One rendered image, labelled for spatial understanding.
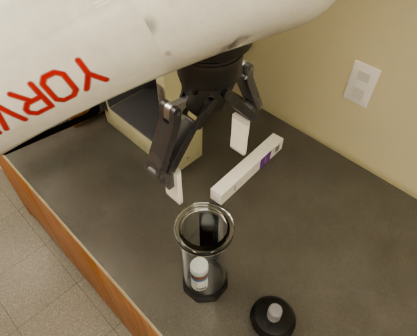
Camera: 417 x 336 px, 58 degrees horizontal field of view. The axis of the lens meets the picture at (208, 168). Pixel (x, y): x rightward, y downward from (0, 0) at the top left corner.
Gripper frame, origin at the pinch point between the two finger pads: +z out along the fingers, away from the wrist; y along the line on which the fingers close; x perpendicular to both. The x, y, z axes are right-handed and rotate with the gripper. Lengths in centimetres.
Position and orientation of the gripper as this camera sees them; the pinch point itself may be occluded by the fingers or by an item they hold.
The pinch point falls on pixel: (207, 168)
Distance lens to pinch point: 56.0
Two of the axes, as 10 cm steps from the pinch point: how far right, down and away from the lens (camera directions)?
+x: 7.1, 5.3, -4.7
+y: -7.1, 5.2, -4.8
